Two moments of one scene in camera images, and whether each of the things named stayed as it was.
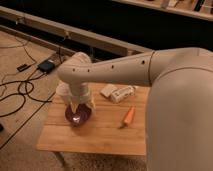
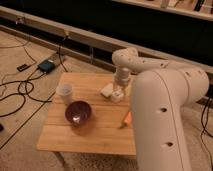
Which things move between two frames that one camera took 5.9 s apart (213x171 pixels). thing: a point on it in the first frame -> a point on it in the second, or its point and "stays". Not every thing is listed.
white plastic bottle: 121,94 stays
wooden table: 114,128 stays
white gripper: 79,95 -> 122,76
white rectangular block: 108,90 stays
